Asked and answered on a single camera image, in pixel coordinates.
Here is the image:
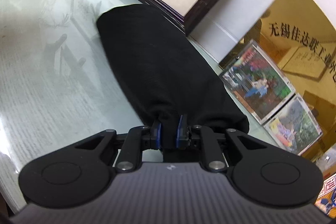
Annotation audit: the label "small framed photo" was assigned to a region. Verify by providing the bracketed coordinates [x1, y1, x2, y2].
[264, 94, 322, 155]

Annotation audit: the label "black drawstring shorts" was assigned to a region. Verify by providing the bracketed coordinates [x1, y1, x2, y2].
[96, 3, 250, 163]

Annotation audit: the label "large framed couple photo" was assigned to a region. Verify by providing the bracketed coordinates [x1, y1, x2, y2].
[219, 40, 295, 124]

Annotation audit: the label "gold company plaque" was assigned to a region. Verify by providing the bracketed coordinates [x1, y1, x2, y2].
[220, 0, 335, 161]

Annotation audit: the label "colourful illustrated booklet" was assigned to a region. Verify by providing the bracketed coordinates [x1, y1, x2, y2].
[315, 174, 336, 218]

